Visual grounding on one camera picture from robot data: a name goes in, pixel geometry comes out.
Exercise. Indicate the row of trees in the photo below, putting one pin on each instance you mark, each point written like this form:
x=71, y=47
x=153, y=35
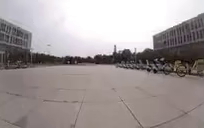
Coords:
x=100, y=58

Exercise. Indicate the distant tower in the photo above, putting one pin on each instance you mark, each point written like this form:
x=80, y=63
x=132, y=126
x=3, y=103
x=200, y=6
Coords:
x=115, y=49

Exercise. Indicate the grey paved plaza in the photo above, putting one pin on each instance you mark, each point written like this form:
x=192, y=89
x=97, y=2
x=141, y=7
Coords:
x=100, y=96

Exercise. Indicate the row of parked bicycles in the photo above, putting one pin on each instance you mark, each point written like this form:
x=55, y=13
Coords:
x=6, y=65
x=160, y=66

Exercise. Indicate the grey office building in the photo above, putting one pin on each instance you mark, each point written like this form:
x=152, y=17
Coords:
x=186, y=35

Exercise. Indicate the long pale office building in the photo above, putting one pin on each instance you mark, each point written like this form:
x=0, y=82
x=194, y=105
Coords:
x=6, y=38

